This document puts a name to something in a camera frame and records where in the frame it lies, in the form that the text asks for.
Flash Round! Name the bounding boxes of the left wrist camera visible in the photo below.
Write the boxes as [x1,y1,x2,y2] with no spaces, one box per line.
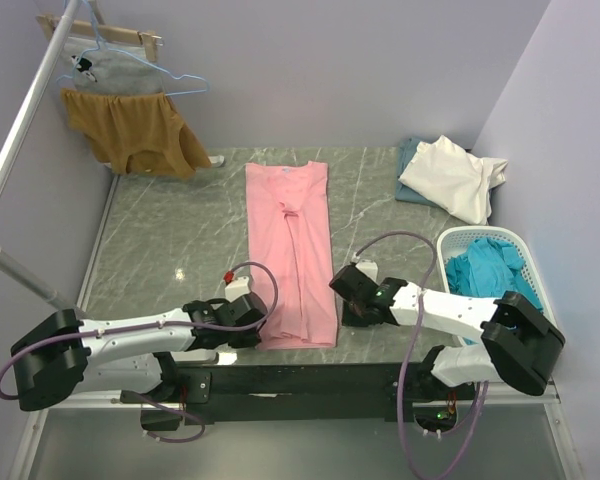
[223,271,251,302]

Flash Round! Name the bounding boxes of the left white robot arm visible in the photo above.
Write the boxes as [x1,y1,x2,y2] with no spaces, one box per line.
[8,293,269,412]

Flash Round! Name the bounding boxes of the pink t shirt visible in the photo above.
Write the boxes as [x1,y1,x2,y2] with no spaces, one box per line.
[245,162,339,350]

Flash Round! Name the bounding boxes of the white clothes rack pole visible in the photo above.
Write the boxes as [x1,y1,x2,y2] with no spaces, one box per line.
[0,0,87,314]

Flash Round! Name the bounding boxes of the mustard brown hanging garment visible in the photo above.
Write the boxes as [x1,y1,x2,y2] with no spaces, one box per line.
[61,89,212,179]

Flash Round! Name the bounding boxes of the teal t shirt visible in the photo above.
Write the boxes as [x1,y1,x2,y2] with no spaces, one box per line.
[445,237,544,313]

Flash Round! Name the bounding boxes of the wooden clip hanger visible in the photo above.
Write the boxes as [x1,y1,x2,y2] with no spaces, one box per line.
[36,14,164,63]

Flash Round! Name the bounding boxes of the aluminium rail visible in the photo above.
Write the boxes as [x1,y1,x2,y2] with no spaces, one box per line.
[539,380,561,404]

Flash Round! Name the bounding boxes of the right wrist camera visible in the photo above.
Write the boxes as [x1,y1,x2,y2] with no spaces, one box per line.
[351,255,379,282]

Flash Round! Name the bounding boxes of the black base beam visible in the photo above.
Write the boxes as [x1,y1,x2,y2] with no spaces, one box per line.
[119,360,477,432]

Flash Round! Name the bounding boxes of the light blue wire hanger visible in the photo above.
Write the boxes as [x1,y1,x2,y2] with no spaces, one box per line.
[55,5,210,97]

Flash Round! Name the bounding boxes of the white plastic laundry basket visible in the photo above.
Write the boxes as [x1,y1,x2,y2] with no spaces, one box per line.
[437,226,554,321]

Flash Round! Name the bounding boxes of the white rack foot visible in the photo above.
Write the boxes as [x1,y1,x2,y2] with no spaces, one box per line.
[209,155,225,168]

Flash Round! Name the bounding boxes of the blue-grey folded t shirt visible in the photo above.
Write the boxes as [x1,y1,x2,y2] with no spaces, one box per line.
[395,137,438,207]

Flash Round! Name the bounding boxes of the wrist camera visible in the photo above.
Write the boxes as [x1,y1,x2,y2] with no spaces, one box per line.
[223,271,251,302]
[351,255,379,282]

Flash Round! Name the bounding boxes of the white folded t shirt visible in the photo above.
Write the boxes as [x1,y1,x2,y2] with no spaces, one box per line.
[422,135,508,225]

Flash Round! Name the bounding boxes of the grey hanging garment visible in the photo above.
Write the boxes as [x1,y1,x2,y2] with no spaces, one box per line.
[59,37,164,96]

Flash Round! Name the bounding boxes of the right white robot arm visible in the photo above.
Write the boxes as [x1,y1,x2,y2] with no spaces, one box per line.
[329,264,565,399]

